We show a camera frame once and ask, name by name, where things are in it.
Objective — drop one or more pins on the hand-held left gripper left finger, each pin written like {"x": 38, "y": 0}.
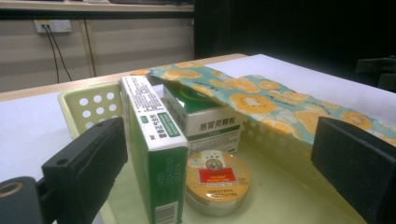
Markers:
{"x": 84, "y": 161}

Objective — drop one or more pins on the black horizontal wall rail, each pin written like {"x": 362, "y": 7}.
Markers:
{"x": 93, "y": 14}

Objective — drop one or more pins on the pale green perforated plastic basket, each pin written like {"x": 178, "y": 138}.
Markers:
{"x": 280, "y": 199}

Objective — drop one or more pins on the white wall socket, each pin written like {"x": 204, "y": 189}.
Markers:
{"x": 59, "y": 26}

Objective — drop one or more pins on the round gold tin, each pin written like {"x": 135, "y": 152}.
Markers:
{"x": 216, "y": 183}

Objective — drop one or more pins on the white box with green top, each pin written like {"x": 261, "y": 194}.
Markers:
{"x": 214, "y": 127}

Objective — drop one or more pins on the tall green and white box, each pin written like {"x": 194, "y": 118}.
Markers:
{"x": 155, "y": 174}

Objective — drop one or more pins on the fruit-print fabric bag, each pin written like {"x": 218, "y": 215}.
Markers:
{"x": 255, "y": 99}

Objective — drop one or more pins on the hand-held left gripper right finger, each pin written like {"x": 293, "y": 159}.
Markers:
{"x": 355, "y": 168}

